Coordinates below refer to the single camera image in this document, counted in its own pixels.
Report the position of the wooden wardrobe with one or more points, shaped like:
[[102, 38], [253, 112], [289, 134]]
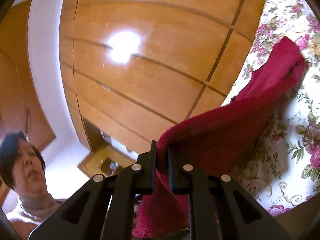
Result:
[[162, 85]]

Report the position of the person's head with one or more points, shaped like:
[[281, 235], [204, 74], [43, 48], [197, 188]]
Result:
[[22, 162]]

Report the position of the wooden door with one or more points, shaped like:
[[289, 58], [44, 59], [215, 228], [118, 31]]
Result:
[[15, 85]]

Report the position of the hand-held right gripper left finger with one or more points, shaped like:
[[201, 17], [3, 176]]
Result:
[[150, 170]]

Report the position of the person's torso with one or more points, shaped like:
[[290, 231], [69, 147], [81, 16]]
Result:
[[30, 212]]

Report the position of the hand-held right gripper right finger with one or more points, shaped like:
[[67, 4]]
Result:
[[172, 172]]

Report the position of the floral quilt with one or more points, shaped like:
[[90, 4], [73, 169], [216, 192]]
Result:
[[295, 135]]

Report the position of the dark red knit garment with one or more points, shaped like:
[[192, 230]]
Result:
[[225, 130]]

